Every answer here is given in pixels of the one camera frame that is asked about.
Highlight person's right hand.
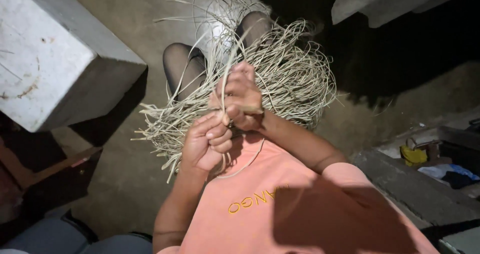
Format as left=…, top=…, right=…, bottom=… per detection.
left=209, top=61, right=265, bottom=132

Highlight person's left hand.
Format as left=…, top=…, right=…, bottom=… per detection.
left=181, top=111, right=233, bottom=172

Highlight bundle of dried straw strips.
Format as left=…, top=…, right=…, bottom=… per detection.
left=131, top=0, right=338, bottom=184

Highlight person's right leg black stocking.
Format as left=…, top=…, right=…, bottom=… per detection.
left=235, top=11, right=275, bottom=49

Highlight person's leg black stocking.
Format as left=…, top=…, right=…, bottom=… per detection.
left=235, top=11, right=275, bottom=49
left=162, top=42, right=208, bottom=101

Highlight person's left leg black stocking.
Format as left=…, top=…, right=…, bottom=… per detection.
left=162, top=42, right=208, bottom=101

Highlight orange printed t-shirt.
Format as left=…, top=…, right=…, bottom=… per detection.
left=157, top=131, right=440, bottom=254

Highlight grey concrete slab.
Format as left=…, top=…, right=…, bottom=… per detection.
left=331, top=0, right=480, bottom=29

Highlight brown wooden furniture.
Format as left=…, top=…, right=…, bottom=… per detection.
left=0, top=113, right=104, bottom=226

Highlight large grey concrete block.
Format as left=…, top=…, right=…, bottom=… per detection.
left=0, top=0, right=148, bottom=134

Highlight yellow plastic bag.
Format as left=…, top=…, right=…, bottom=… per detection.
left=399, top=145, right=428, bottom=167

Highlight grey fabric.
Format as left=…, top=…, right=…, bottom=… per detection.
left=0, top=211, right=153, bottom=254

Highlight grey concrete ledge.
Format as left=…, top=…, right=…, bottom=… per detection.
left=350, top=148, right=480, bottom=230

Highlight blue and white cloth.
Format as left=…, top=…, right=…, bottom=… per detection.
left=417, top=163, right=480, bottom=182

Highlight black box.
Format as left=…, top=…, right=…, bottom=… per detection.
left=438, top=125, right=480, bottom=172

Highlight rusty metal handle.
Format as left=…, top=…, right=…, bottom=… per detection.
left=406, top=137, right=444, bottom=161

